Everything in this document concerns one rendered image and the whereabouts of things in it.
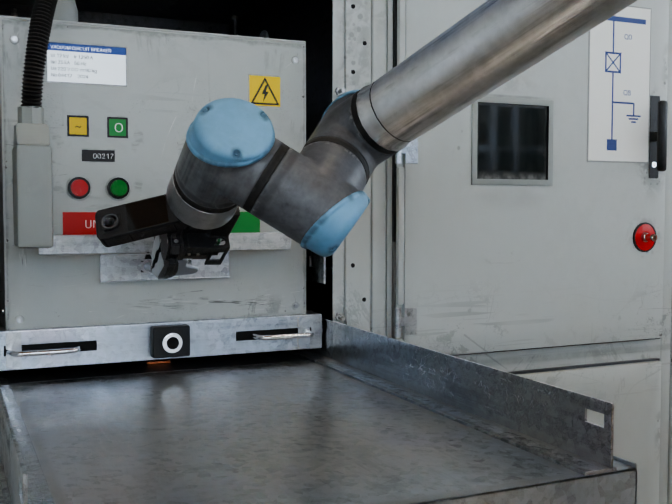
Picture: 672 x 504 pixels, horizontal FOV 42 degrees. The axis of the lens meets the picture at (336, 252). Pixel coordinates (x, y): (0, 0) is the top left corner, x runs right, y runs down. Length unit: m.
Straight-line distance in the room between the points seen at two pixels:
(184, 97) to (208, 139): 0.49
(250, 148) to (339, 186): 0.11
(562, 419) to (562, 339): 0.75
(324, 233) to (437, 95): 0.20
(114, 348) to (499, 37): 0.79
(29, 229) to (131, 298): 0.23
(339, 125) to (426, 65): 0.14
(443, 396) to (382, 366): 0.18
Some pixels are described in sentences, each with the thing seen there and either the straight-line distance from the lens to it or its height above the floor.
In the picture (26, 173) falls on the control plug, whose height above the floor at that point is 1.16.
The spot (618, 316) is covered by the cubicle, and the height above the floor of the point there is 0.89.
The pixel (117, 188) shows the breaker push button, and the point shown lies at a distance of 1.40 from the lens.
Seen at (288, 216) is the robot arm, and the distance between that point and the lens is 0.98.
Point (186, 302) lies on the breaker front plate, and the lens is 1.44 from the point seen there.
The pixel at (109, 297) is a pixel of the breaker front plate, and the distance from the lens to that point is 1.41.
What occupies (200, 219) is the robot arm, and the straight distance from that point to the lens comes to 1.06.
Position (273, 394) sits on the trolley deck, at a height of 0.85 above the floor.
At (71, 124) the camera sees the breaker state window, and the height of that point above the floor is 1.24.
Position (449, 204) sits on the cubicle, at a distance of 1.56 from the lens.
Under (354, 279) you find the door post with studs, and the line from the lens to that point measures 1.50.
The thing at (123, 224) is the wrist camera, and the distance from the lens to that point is 1.13.
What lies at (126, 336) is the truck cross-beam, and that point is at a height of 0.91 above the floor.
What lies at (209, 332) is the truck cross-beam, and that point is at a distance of 1.45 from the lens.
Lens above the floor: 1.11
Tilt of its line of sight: 3 degrees down
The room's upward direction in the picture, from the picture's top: straight up
